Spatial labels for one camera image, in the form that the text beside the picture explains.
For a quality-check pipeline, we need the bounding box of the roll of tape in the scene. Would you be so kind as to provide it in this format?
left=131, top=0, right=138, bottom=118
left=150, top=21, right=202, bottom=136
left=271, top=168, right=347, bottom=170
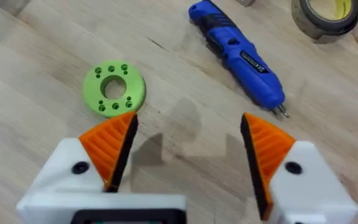
left=291, top=0, right=358, bottom=40

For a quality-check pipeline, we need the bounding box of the green disc with holes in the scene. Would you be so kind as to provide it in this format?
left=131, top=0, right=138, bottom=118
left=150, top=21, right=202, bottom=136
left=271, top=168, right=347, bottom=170
left=81, top=60, right=147, bottom=119

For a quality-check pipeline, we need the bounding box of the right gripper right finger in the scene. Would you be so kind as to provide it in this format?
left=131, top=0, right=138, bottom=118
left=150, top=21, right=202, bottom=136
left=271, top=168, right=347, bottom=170
left=240, top=112, right=358, bottom=224

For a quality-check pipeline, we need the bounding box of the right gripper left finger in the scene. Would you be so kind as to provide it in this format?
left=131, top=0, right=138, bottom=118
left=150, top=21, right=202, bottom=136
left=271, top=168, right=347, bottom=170
left=29, top=111, right=139, bottom=194

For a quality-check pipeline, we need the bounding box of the blue electric screwdriver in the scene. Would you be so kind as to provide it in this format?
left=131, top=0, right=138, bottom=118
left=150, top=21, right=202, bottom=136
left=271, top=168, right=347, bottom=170
left=188, top=0, right=290, bottom=119

